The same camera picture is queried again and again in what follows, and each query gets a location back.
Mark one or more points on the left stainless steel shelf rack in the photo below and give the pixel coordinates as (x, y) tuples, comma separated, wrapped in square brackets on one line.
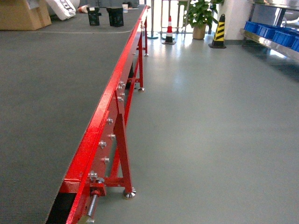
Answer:
[(283, 5)]

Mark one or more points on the red white traffic cone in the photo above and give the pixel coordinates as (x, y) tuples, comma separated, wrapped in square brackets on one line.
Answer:
[(169, 34)]

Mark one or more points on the yellow black traffic cone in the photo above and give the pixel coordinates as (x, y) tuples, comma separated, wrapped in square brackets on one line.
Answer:
[(218, 40)]

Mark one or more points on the black crate right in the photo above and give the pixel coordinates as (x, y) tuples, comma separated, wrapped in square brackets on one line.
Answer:
[(115, 16)]

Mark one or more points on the black crate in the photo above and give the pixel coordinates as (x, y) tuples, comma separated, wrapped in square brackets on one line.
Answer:
[(93, 15), (115, 16)]

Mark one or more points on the white paper cup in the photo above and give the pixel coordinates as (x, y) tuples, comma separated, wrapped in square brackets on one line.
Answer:
[(125, 8)]

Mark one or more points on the potted green plant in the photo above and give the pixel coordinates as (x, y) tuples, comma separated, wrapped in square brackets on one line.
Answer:
[(201, 15)]

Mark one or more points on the black crate left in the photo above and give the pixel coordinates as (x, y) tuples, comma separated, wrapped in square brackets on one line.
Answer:
[(93, 15)]

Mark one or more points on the white foam bag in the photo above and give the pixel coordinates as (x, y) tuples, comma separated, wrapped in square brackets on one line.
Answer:
[(63, 9)]

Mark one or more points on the small blue bin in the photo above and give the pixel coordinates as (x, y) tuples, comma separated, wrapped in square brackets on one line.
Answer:
[(267, 31), (285, 38), (295, 45), (252, 27)]

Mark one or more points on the large cardboard box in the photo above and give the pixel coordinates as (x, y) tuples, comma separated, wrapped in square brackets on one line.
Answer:
[(23, 15)]

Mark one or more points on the red metal table frame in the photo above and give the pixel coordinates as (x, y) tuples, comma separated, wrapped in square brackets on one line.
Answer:
[(102, 159)]

